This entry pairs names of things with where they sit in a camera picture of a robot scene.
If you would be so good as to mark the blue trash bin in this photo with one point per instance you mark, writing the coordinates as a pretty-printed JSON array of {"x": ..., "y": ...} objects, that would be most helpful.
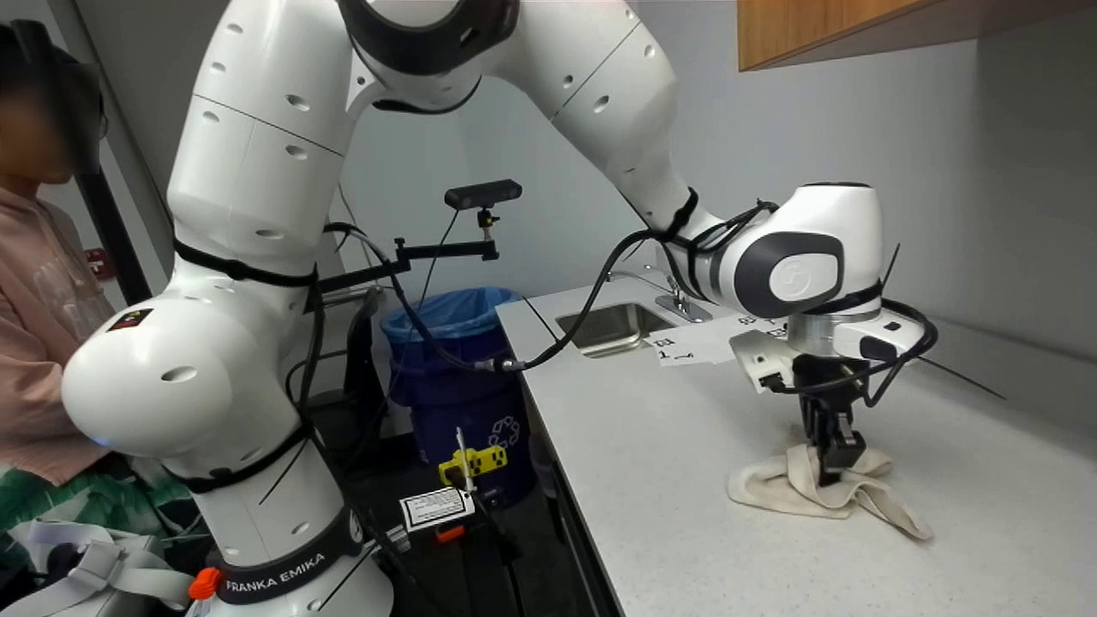
[{"x": 458, "y": 387}]

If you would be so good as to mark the white printed marker paper sheet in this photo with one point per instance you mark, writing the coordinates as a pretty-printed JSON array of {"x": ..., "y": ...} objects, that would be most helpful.
[{"x": 696, "y": 344}]

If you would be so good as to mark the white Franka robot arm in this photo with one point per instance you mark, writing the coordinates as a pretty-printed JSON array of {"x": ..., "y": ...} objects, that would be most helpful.
[{"x": 263, "y": 173}]

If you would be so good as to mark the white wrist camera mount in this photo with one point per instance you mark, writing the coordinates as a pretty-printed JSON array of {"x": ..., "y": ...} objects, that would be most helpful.
[{"x": 761, "y": 361}]

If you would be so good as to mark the white cloth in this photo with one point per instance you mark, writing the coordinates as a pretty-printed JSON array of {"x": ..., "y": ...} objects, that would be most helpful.
[{"x": 777, "y": 494}]

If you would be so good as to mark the black stereo camera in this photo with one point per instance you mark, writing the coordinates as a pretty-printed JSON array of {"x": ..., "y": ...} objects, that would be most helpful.
[{"x": 482, "y": 194}]

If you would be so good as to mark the black diagonal pole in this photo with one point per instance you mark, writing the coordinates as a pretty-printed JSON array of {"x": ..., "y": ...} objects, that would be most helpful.
[{"x": 112, "y": 234}]

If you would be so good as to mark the white label tag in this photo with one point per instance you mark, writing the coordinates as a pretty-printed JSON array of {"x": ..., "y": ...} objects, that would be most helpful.
[{"x": 437, "y": 507}]

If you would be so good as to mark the grey sink faucet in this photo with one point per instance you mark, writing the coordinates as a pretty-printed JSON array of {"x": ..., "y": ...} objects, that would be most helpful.
[{"x": 682, "y": 307}]

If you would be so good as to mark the steel counter sink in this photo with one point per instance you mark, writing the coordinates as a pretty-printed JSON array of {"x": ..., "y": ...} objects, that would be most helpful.
[{"x": 606, "y": 325}]

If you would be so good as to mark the green patterned fabric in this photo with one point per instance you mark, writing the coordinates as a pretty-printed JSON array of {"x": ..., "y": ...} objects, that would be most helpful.
[{"x": 103, "y": 500}]

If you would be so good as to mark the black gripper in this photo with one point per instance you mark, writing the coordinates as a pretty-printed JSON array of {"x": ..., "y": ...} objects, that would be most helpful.
[{"x": 830, "y": 395}]

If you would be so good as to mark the orange knob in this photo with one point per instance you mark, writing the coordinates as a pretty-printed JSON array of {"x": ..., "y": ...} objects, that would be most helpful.
[{"x": 202, "y": 585}]

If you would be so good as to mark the yellow clamp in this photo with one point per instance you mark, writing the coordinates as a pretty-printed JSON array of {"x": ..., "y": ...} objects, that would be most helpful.
[{"x": 472, "y": 462}]

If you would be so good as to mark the person in pink sweater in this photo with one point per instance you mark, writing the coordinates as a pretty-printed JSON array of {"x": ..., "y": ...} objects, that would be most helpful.
[{"x": 37, "y": 318}]

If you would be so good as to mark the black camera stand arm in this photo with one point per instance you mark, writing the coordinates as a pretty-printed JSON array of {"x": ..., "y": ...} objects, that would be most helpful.
[{"x": 447, "y": 246}]

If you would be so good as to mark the wooden wall cabinet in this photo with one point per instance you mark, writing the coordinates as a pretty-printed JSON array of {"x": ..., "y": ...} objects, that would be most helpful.
[{"x": 823, "y": 27}]

